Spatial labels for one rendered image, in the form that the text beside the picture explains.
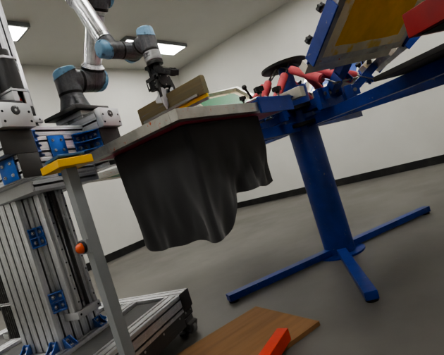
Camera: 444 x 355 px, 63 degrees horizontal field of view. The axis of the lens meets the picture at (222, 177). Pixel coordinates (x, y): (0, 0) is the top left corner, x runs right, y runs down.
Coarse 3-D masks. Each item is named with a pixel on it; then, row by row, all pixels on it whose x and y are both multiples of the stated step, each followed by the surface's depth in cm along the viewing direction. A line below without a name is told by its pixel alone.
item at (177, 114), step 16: (176, 112) 114; (192, 112) 120; (208, 112) 126; (224, 112) 133; (240, 112) 141; (256, 112) 152; (144, 128) 124; (160, 128) 120; (112, 144) 137; (128, 144) 133; (96, 160) 147
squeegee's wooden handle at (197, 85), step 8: (192, 80) 144; (200, 80) 141; (176, 88) 150; (184, 88) 147; (192, 88) 144; (200, 88) 142; (168, 96) 153; (176, 96) 151; (184, 96) 148; (152, 104) 160; (160, 104) 157; (144, 112) 164; (152, 112) 161; (160, 112) 158; (144, 120) 165
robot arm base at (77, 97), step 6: (72, 90) 177; (78, 90) 179; (60, 96) 178; (66, 96) 176; (72, 96) 177; (78, 96) 178; (84, 96) 181; (60, 102) 179; (66, 102) 176; (72, 102) 176; (78, 102) 177; (84, 102) 178; (60, 108) 178
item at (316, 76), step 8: (288, 64) 235; (296, 64) 237; (272, 72) 243; (288, 72) 227; (296, 72) 219; (320, 72) 219; (328, 72) 212; (352, 72) 230; (280, 80) 220; (312, 80) 256; (320, 80) 203; (328, 80) 199; (352, 80) 242; (264, 88) 228; (256, 96) 239
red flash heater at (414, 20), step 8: (432, 0) 120; (440, 0) 118; (416, 8) 126; (424, 8) 123; (432, 8) 121; (440, 8) 119; (408, 16) 129; (416, 16) 127; (424, 16) 124; (432, 16) 122; (440, 16) 119; (408, 24) 130; (416, 24) 128; (424, 24) 125; (432, 24) 123; (440, 24) 123; (408, 32) 131; (416, 32) 129; (424, 32) 129; (432, 32) 134
